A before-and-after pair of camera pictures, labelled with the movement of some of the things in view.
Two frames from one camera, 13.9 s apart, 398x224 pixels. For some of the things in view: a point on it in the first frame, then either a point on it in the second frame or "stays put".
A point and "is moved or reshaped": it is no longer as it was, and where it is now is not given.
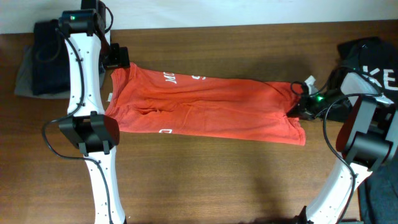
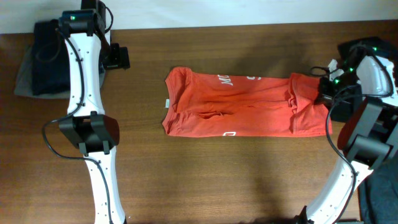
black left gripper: [120, 58] stays put
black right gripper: [305, 112] -> [324, 97]
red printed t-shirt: [147, 99] is moved or reshaped
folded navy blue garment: [50, 73] stays put
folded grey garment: [24, 83] stays put
